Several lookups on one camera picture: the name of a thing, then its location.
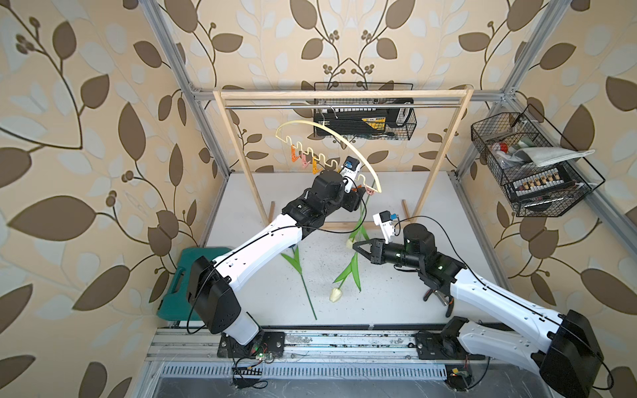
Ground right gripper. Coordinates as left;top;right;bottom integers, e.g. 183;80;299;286
353;237;424;271

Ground white artificial tulip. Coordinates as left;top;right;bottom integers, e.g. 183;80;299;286
346;200;369;249
329;253;362;303

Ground yellow clip hanger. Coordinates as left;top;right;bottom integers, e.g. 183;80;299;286
275;118;383;195

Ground blue artificial tulip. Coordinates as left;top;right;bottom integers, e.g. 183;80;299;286
281;245;318;320

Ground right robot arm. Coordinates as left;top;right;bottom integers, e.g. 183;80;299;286
353;222;604;397

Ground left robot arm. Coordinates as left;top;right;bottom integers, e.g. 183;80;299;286
187;170;367;344

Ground wooden clothes rack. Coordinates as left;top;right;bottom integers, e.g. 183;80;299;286
211;85;474;227

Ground black yellow box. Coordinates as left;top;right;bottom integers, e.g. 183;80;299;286
313;104;417;137

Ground white folded cloth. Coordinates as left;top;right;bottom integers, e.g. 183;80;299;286
513;147;595;167

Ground connector box in basket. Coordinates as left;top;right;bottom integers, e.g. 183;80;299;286
512;167;571;197

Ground green plastic case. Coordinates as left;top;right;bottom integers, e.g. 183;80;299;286
158;247;231;322

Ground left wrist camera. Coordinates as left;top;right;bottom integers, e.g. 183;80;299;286
339;156;362;193

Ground back black wire basket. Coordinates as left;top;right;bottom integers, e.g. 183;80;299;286
313;97;417;140

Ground black wire basket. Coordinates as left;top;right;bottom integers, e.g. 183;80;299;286
313;97;417;140
471;104;605;217

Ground orange handled pliers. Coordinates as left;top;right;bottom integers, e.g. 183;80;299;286
423;289;455;318

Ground right black wire basket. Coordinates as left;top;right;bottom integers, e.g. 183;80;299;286
471;104;605;217

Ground metal base rail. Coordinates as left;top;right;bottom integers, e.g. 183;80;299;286
146;322;555;367

